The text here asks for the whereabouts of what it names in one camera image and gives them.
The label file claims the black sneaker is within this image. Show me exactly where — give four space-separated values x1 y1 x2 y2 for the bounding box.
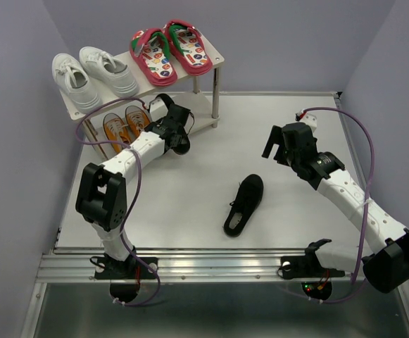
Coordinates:
223 174 264 237
158 94 193 155

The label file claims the orange sneaker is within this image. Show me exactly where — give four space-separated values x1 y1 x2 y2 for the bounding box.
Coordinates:
125 106 151 138
103 113 132 154

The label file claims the white sneaker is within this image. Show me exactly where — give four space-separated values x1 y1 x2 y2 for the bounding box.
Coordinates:
51 53 102 113
79 46 139 97

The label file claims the colourful pink slipper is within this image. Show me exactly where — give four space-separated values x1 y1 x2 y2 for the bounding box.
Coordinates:
163 19 213 76
130 28 177 87

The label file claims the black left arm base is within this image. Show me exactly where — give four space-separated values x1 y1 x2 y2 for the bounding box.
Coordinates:
89 254 161 307

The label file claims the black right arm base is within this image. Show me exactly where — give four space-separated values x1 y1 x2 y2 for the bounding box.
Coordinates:
277 239 336 301

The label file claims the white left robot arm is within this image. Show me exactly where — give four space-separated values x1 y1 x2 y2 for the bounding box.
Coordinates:
75 103 194 277

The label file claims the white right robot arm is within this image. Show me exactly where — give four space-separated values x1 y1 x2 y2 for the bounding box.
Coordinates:
262 122 409 294

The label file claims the white wooden shoe shelf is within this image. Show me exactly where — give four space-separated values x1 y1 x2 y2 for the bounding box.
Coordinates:
61 35 225 161

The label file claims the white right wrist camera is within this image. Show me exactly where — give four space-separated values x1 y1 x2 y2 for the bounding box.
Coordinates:
295 111 317 132

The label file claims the aluminium mounting rail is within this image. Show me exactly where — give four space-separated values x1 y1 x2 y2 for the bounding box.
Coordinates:
37 246 370 284

